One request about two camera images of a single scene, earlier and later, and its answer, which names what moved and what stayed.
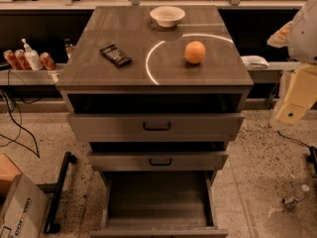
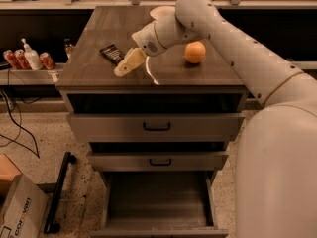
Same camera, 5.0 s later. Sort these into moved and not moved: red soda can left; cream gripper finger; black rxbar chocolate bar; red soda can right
Moved: cream gripper finger
Not moved: red soda can left; black rxbar chocolate bar; red soda can right
